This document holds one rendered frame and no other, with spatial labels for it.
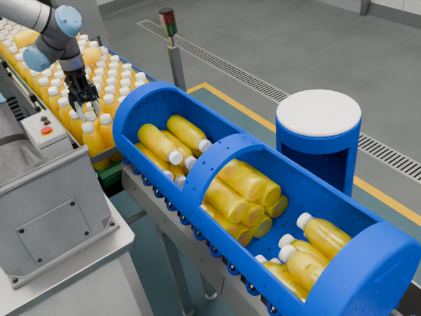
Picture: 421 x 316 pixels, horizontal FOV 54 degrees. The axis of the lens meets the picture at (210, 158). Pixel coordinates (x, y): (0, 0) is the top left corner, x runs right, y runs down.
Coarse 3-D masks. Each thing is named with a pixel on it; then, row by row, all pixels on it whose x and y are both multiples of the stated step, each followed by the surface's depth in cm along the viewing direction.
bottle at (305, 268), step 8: (288, 256) 86; (296, 256) 84; (304, 256) 84; (312, 256) 84; (288, 264) 85; (296, 264) 83; (304, 264) 82; (312, 264) 82; (320, 264) 82; (296, 272) 83; (304, 272) 82; (312, 272) 81; (320, 272) 80; (296, 280) 83; (304, 280) 81; (312, 280) 80; (304, 288) 82
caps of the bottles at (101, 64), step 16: (16, 32) 224; (16, 48) 206; (80, 48) 194; (96, 64) 179; (112, 64) 177; (128, 64) 175; (48, 80) 175; (96, 80) 168; (112, 80) 165; (64, 96) 163
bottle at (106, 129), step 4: (112, 120) 146; (104, 124) 145; (108, 124) 145; (112, 124) 146; (100, 128) 147; (104, 128) 145; (108, 128) 145; (100, 132) 148; (104, 132) 146; (108, 132) 146; (104, 136) 147; (108, 136) 146; (112, 136) 147; (104, 140) 149; (108, 140) 148; (112, 140) 148; (108, 144) 149; (112, 144) 149; (108, 148) 150; (120, 152) 152; (112, 156) 152; (116, 156) 152; (120, 156) 153; (112, 160) 154; (116, 160) 153; (120, 160) 154
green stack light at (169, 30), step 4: (164, 24) 171; (168, 24) 170; (172, 24) 171; (164, 28) 172; (168, 28) 171; (172, 28) 172; (176, 28) 174; (164, 32) 173; (168, 32) 172; (172, 32) 173; (176, 32) 174
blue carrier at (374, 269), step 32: (128, 96) 126; (160, 96) 133; (128, 128) 132; (160, 128) 139; (224, 128) 126; (128, 160) 129; (224, 160) 96; (256, 160) 119; (288, 160) 97; (192, 192) 98; (288, 192) 111; (320, 192) 101; (288, 224) 110; (352, 224) 96; (384, 224) 78; (224, 256) 97; (352, 256) 72; (384, 256) 70; (416, 256) 80; (256, 288) 89; (320, 288) 72; (352, 288) 69; (384, 288) 77
